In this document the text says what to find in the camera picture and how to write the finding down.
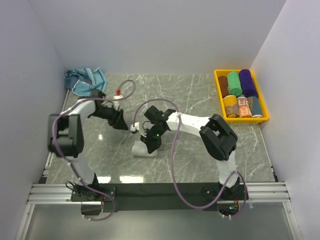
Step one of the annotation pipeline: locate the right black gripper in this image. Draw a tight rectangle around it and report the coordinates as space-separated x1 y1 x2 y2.
141 125 167 154

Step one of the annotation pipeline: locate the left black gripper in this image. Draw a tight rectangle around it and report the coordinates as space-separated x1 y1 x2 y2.
90 103 129 131

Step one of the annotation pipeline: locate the white towel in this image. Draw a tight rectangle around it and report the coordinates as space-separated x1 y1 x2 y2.
131 141 158 158

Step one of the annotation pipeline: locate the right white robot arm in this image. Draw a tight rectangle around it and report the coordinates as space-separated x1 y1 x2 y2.
132 105 240 200

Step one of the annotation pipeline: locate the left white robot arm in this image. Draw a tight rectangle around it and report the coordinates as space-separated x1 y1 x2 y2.
47 90 129 201

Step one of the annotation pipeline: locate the brown rolled towel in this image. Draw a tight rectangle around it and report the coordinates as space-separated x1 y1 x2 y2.
218 76 230 98

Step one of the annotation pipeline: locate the yellow plastic bin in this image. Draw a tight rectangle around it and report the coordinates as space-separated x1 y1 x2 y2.
214 69 270 124

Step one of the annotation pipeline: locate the orange lettered rolled towel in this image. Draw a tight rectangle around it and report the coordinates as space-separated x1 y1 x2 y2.
237 96 253 118

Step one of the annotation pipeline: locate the green rolled towel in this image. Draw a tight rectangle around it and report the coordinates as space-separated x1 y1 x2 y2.
227 71 243 97

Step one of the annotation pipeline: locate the dark blue rolled towel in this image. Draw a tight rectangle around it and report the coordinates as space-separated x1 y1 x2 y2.
247 96 263 118

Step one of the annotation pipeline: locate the purple rolled towel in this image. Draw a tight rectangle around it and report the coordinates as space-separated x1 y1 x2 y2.
238 69 259 98

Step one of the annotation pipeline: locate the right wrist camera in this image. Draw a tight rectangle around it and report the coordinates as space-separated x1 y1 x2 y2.
130 122 140 134

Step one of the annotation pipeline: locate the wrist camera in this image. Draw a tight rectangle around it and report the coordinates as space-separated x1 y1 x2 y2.
113 89 123 102
130 122 140 134

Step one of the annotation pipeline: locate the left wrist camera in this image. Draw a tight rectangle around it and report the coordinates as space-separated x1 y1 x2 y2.
113 89 123 102

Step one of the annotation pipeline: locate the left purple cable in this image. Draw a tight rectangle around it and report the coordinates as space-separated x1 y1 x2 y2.
51 79 136 222

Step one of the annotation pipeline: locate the purple cable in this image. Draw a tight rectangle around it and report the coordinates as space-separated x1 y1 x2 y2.
51 79 136 222
131 99 250 220

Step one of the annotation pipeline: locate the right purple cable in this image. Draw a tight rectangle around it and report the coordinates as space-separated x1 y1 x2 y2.
131 99 250 220

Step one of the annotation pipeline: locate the aluminium rail frame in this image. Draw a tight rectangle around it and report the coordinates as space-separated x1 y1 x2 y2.
14 89 303 240

